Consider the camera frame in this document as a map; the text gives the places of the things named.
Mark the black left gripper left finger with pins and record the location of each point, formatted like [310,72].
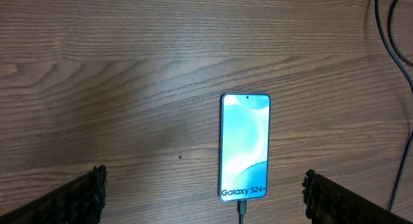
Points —
[79,201]

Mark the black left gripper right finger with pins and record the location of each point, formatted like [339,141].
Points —
[329,203]

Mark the Galaxy S24 smartphone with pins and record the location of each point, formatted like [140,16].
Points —
[244,146]

